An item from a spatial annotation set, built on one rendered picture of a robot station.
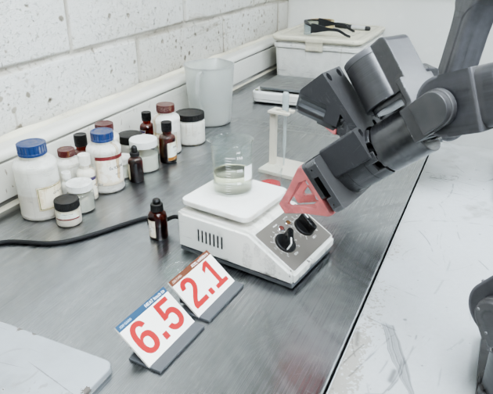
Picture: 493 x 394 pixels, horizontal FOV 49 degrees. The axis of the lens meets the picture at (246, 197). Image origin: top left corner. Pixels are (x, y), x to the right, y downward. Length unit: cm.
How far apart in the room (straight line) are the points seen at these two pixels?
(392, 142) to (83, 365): 41
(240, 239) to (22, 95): 53
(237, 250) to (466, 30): 52
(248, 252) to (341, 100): 27
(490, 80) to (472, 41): 48
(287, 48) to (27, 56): 100
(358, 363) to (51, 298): 40
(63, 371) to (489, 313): 44
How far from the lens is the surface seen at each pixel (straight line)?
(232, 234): 75
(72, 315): 74
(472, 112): 52
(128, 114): 127
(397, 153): 58
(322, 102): 60
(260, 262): 75
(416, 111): 53
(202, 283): 72
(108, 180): 103
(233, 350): 65
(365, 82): 59
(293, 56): 187
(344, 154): 60
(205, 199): 79
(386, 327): 71
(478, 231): 96
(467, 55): 99
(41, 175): 94
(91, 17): 123
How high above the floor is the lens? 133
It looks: 26 degrees down
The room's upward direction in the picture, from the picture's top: straight up
